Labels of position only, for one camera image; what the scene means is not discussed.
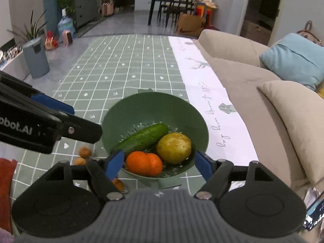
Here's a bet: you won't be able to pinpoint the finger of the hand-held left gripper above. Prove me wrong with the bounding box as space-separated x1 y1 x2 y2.
30 99 103 143
0 71 75 115

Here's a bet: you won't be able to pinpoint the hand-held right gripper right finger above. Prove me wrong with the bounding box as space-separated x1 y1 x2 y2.
194 150 279 200

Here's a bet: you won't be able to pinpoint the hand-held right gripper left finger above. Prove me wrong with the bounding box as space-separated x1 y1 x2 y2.
42 150 126 201

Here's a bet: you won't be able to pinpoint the green colander bowl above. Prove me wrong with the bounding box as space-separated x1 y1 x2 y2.
101 88 210 186

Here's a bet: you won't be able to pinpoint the orange mandarin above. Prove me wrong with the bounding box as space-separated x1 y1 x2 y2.
126 151 150 176
147 153 163 177

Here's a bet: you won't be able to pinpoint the yellow-green pear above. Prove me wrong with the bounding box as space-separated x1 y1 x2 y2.
156 132 192 164

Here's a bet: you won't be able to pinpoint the green cucumber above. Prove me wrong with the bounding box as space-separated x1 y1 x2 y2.
113 123 169 153

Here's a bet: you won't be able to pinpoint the grey pedal trash bin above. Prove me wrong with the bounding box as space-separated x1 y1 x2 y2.
22 37 50 79

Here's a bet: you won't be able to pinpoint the white low cabinet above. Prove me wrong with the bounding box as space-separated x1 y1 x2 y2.
0 48 26 72

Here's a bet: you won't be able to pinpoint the red gift bag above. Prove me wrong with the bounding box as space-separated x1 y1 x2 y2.
45 30 59 51

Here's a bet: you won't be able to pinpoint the pink space heater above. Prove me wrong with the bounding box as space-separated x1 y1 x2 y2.
62 30 74 45

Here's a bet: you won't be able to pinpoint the red fleece clothing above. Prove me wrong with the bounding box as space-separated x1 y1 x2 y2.
0 158 18 233

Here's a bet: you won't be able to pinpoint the green grid tablecloth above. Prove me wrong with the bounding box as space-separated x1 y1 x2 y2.
11 34 259 200

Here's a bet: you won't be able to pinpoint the long-leaf potted plant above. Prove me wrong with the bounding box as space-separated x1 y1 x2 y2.
7 10 48 46

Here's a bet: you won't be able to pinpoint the blue water jug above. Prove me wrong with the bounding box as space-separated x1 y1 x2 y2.
58 8 76 39

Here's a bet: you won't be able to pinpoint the beige cushion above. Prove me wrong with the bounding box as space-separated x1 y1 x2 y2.
257 80 324 185

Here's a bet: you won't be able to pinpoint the grey drawer cabinet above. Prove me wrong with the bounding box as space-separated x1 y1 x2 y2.
73 0 98 28

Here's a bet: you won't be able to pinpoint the beige sofa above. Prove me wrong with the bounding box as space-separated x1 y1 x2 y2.
196 29 324 190

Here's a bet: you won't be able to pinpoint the pink suitcase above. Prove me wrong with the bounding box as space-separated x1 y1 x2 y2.
101 1 114 17

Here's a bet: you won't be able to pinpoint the smartphone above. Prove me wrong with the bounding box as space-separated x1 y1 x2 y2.
304 200 324 231

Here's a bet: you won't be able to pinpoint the light blue pillow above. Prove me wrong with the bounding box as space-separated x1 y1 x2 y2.
259 33 324 92

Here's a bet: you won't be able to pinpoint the brown paper bag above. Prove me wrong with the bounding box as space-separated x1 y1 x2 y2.
176 13 207 37

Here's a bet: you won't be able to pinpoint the black dining chair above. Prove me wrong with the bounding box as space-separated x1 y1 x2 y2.
166 1 189 28
157 0 169 21

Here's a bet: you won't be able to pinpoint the red yellow plastic stools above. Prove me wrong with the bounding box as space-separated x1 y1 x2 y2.
194 1 212 28

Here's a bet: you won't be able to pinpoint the beige cloth pile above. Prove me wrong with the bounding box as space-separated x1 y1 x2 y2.
192 0 218 9

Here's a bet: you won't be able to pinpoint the brown handbag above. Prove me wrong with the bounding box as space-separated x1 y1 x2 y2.
297 20 322 46

